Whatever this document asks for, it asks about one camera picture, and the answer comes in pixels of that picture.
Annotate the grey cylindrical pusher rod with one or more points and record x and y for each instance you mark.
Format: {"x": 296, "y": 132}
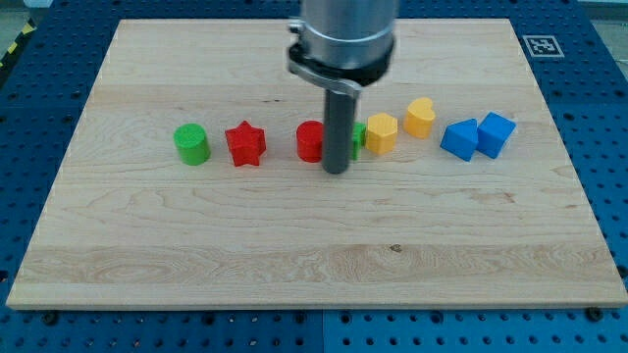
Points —
{"x": 339, "y": 117}

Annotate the green star block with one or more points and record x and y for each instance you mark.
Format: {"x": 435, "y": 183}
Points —
{"x": 358, "y": 139}

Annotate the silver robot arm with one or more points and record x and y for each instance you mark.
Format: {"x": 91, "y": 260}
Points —
{"x": 341, "y": 46}

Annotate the red star block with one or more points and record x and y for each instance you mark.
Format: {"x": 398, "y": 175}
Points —
{"x": 246, "y": 144}

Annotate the red cylinder block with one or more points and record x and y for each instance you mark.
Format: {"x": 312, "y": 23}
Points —
{"x": 309, "y": 137}

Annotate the yellow hexagon block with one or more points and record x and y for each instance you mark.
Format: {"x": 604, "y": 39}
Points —
{"x": 381, "y": 133}

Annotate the yellow heart block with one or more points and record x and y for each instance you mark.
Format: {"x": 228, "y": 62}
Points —
{"x": 419, "y": 118}

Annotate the blue triangle block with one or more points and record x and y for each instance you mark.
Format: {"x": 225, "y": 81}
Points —
{"x": 461, "y": 139}

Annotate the green cylinder block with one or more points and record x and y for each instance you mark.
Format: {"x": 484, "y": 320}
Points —
{"x": 192, "y": 144}

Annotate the blue cube block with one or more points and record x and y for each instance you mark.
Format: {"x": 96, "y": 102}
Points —
{"x": 493, "y": 132}

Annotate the light wooden board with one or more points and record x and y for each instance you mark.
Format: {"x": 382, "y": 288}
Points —
{"x": 128, "y": 226}

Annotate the white fiducial marker tag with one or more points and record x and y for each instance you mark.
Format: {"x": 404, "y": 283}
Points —
{"x": 542, "y": 46}

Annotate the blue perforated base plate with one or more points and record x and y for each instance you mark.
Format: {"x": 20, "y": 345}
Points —
{"x": 47, "y": 88}

